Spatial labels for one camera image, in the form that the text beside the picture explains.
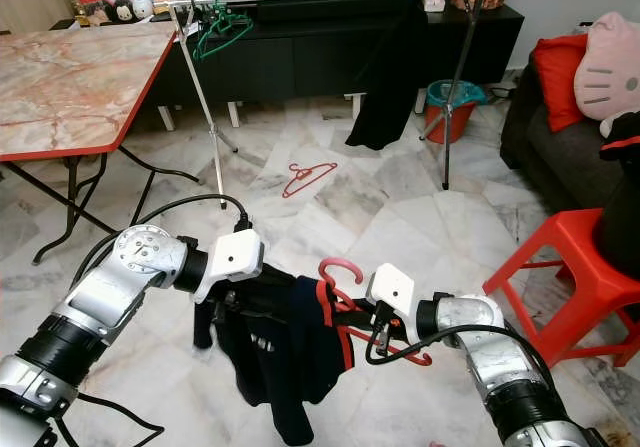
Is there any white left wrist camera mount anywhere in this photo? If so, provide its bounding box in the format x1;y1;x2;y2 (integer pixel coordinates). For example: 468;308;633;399
188;229;266;303

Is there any navy shirt with red trim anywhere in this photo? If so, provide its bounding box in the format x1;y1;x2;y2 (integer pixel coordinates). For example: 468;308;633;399
193;265;361;447

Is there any pink Hello Kitty plush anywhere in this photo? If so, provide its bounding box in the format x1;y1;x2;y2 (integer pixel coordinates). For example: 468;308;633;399
573;10;640;138

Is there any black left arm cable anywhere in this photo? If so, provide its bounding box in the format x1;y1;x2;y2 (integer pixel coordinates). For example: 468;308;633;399
95;194;253;288

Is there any dark sofa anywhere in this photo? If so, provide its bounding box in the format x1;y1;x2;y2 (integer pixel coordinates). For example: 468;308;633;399
500;62;640;313

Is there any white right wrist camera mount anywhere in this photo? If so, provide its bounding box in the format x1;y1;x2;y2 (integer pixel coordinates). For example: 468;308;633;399
365;263;418;320

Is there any light wooden cabinet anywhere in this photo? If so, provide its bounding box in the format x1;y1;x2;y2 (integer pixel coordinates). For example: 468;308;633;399
0;0;79;35

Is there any red plastic clothes hanger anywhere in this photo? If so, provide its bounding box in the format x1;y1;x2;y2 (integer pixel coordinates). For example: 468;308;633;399
315;257;433;368
282;160;339;200

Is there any Mickey Mouse round plush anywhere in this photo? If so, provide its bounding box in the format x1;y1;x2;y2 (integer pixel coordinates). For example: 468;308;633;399
110;0;136;23

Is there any red bucket with teal liner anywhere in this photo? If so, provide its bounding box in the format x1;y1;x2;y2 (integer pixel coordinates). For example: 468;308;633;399
425;79;489;145

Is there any red plastic stool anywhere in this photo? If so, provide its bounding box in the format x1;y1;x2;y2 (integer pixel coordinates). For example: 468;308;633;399
482;207;640;368

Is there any red cushion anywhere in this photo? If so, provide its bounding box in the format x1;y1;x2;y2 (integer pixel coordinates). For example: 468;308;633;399
532;34;593;133

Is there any black television console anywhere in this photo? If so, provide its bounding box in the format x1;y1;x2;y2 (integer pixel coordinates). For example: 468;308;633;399
60;5;526;108

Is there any green plastic clothes hanger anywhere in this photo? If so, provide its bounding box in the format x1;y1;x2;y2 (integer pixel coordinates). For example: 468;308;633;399
195;0;256;61

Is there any long black garment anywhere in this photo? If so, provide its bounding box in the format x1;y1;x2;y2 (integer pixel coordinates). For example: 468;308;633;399
345;2;429;151

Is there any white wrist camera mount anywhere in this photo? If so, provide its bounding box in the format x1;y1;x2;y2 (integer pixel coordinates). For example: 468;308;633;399
188;229;266;303
365;263;418;320

